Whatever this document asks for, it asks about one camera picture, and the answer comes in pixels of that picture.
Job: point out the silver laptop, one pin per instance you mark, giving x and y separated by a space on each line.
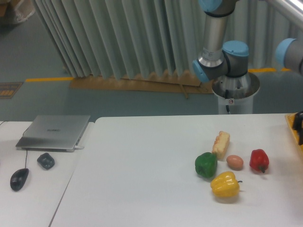
54 132

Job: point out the dark grey small gadget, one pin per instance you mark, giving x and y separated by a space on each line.
46 161

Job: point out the yellow bell pepper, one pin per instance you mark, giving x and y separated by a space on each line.
225 185

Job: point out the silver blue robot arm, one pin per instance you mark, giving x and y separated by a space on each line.
227 63

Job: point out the cardboard box top left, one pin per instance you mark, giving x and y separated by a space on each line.
13 12

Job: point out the red bell pepper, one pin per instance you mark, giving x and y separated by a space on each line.
259 160

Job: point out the pale green pleated curtain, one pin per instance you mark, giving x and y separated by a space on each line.
116 38

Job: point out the toy bread slice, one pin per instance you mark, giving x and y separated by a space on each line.
221 144

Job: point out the green bell pepper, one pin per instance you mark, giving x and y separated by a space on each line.
206 165

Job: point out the black computer mouse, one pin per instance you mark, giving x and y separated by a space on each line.
18 179

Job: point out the floor warning sticker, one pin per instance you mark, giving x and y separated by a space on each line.
8 90

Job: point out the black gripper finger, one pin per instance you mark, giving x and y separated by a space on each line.
298 126

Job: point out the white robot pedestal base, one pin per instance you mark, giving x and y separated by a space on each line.
236 95

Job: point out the brown egg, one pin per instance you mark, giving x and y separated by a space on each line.
235 162

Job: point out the yellow woven basket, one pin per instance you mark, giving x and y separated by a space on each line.
295 135

